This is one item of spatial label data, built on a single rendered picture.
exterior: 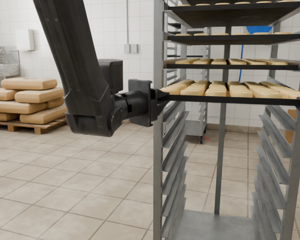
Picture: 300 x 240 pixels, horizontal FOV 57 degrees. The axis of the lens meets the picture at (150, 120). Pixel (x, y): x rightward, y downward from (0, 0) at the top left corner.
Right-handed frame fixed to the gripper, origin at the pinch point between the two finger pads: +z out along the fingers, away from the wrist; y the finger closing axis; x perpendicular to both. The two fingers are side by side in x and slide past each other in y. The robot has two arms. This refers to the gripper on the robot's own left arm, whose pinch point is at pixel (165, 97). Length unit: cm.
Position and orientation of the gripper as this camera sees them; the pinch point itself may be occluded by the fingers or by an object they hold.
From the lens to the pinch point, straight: 68.2
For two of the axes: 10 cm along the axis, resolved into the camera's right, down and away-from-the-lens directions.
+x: -7.2, -1.7, 6.8
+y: -0.2, -9.6, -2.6
